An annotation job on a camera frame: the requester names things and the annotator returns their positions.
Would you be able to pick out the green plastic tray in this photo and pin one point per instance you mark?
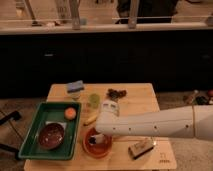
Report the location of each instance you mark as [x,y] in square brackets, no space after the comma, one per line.
[51,111]

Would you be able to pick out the orange round sponge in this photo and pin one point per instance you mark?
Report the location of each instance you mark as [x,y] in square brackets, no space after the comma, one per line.
[70,113]

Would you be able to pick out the yellow banana toy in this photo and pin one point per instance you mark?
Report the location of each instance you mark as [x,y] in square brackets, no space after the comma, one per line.
[90,120]

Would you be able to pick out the red orange bowl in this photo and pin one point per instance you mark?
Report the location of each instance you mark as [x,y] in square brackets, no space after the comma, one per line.
[97,150]

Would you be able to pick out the clear glass under sponge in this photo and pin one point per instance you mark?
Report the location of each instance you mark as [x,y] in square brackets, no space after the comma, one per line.
[75,95]

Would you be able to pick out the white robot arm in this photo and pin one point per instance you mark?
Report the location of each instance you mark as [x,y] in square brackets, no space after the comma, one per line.
[182,122]

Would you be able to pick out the blue grey sponge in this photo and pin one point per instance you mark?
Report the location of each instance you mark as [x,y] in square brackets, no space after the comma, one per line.
[75,86]

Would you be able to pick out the black bristle white brush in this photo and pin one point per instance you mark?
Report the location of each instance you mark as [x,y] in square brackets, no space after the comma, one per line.
[96,139]

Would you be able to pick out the green plastic cup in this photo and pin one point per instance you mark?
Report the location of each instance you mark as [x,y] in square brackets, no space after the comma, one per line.
[94,100]

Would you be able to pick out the white cloth in tray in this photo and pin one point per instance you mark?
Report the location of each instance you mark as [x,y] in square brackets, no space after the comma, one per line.
[52,124]

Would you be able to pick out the wooden block eraser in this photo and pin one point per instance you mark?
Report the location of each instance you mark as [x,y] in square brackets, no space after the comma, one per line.
[141,147]

